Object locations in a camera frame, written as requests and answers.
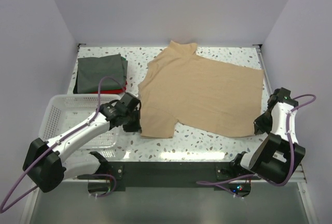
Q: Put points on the aluminium frame rail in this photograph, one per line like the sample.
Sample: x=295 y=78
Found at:
x=71 y=202

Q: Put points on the folded grey t-shirt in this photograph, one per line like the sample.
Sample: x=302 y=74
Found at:
x=91 y=70

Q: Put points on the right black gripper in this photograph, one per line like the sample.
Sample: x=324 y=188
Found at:
x=260 y=127

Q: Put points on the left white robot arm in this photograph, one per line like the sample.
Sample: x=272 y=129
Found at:
x=45 y=160

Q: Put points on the beige t-shirt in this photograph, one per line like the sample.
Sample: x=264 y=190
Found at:
x=183 y=87

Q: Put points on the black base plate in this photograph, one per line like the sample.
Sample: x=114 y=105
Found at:
x=120 y=176

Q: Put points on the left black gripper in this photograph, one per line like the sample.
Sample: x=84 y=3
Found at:
x=136 y=127

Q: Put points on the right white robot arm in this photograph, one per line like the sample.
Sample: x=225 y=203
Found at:
x=279 y=154

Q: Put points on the white plastic basket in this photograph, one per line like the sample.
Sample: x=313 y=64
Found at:
x=64 y=112

